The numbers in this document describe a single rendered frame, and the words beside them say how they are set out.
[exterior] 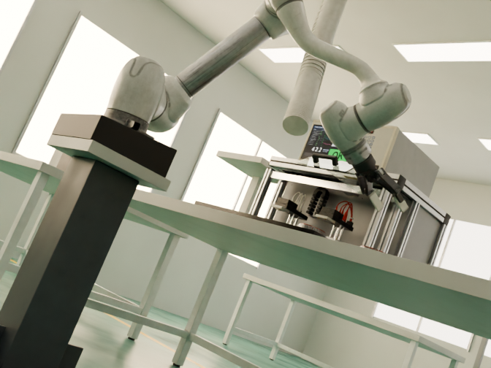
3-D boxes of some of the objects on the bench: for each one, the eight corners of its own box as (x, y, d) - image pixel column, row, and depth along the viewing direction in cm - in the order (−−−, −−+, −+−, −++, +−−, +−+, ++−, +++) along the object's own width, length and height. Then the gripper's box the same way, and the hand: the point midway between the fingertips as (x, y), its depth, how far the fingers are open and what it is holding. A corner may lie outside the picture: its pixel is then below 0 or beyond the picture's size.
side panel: (389, 280, 237) (416, 201, 242) (382, 277, 239) (410, 200, 244) (422, 299, 255) (447, 226, 261) (416, 297, 257) (440, 225, 263)
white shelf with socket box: (230, 236, 323) (262, 156, 331) (186, 223, 350) (218, 150, 358) (272, 258, 347) (301, 182, 354) (228, 244, 373) (256, 174, 381)
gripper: (333, 166, 219) (364, 215, 223) (375, 163, 196) (408, 217, 200) (348, 154, 221) (378, 203, 226) (390, 149, 198) (424, 204, 203)
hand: (391, 207), depth 213 cm, fingers open, 13 cm apart
